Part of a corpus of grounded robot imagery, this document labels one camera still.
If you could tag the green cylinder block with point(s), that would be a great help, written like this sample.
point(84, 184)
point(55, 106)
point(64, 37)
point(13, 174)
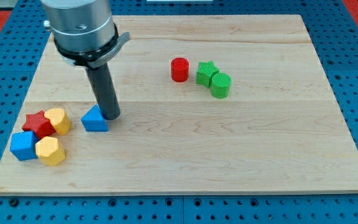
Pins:
point(220, 85)

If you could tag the red star block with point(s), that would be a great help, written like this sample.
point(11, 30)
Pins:
point(39, 124)

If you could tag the yellow heart block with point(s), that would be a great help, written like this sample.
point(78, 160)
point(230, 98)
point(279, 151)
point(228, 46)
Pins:
point(59, 120)

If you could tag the red cylinder block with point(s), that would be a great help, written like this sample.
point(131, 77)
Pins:
point(179, 69)

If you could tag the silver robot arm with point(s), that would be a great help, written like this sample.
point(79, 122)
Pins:
point(84, 31)

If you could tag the wooden board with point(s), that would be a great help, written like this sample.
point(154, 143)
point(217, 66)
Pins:
point(279, 131)

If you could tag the blue triangle block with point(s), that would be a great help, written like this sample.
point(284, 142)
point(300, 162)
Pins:
point(93, 121)

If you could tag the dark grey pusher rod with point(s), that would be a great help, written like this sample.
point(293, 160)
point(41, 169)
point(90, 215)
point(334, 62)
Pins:
point(103, 89)

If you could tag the yellow hexagon block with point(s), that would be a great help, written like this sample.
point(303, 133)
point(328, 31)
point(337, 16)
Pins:
point(50, 151)

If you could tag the green star block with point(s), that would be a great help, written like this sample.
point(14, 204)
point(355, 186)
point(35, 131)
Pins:
point(205, 73)

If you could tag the blue cube block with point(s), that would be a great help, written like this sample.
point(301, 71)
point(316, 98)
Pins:
point(23, 145)

